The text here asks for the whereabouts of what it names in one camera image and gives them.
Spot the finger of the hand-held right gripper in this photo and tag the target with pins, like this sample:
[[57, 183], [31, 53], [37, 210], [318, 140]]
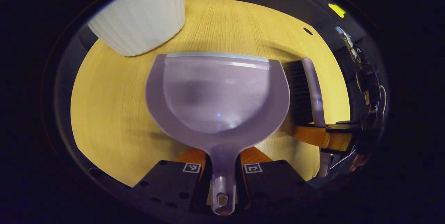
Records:
[[333, 137]]

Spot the white ribbed garbage bin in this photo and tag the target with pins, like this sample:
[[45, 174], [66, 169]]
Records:
[[139, 15]]

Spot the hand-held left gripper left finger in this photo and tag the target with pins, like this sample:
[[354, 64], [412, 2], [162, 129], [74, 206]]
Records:
[[167, 185]]

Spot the pink plastic dustpan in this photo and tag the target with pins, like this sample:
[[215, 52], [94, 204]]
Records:
[[215, 95]]

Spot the small pink broom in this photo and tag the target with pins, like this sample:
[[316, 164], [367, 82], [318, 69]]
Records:
[[304, 92]]

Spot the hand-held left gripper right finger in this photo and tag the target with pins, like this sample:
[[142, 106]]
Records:
[[274, 185]]

